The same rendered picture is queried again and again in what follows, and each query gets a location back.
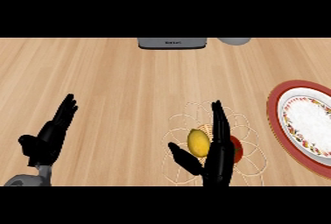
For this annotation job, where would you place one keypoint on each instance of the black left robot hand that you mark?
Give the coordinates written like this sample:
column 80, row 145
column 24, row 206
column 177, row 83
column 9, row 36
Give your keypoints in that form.
column 47, row 137

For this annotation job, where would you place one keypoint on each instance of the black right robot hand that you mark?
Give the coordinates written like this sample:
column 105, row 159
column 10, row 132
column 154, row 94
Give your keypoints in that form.
column 219, row 151

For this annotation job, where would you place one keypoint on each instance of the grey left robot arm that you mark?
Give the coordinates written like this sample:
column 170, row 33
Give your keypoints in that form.
column 32, row 178

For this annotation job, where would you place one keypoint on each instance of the yellow lemon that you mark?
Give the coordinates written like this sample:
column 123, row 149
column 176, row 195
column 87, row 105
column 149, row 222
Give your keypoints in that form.
column 198, row 142

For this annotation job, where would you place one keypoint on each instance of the woven flower-shaped placemat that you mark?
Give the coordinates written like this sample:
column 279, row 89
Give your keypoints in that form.
column 251, row 151

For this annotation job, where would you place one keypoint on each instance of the red-rimmed white floral plate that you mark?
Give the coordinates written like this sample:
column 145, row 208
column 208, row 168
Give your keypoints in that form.
column 307, row 125

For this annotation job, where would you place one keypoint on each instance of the red tomato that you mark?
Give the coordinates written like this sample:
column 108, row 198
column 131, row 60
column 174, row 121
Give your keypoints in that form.
column 236, row 149

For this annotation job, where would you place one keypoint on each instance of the pale grey round object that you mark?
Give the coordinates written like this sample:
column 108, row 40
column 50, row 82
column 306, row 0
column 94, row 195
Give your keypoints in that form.
column 233, row 40

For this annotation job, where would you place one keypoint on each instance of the grey appliance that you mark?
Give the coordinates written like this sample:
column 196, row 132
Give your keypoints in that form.
column 171, row 43

